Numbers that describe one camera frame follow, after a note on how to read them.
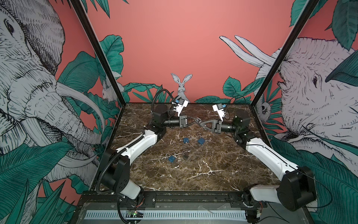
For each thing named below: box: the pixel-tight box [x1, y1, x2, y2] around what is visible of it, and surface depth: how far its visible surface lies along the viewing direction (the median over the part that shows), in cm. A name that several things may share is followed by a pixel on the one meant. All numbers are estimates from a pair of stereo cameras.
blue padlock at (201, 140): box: [197, 137, 206, 145], surface depth 100 cm
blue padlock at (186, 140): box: [183, 137, 190, 144], surface depth 100 cm
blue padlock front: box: [168, 155, 176, 163], surface depth 90 cm
